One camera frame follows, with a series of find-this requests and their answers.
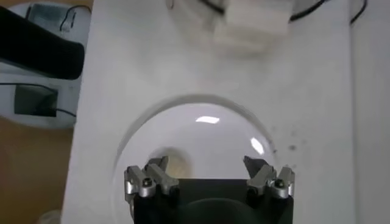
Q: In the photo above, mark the stainless steel steamer basket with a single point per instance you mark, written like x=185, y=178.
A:
x=259, y=15

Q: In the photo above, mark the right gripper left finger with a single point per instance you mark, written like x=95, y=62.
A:
x=161, y=179

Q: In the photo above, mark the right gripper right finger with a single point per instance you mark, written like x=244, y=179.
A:
x=262, y=179

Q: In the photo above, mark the white round plate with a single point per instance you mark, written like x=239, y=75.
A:
x=213, y=143

